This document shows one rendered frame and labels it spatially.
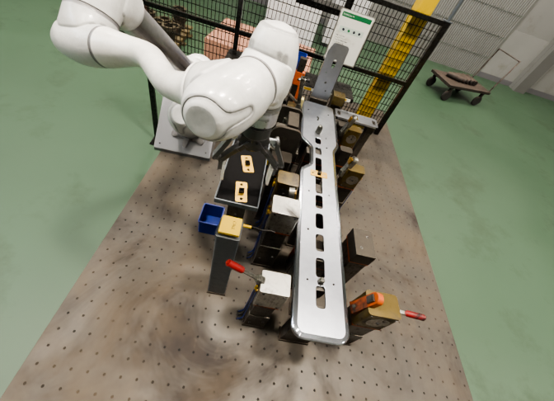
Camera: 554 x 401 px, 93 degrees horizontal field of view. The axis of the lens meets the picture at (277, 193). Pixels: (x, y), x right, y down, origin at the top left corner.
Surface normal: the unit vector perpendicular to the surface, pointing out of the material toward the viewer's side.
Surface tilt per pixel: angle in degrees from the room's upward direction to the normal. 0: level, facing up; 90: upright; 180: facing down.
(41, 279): 0
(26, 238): 0
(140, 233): 0
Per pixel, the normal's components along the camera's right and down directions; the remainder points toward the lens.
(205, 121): -0.27, 0.65
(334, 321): 0.25, -0.64
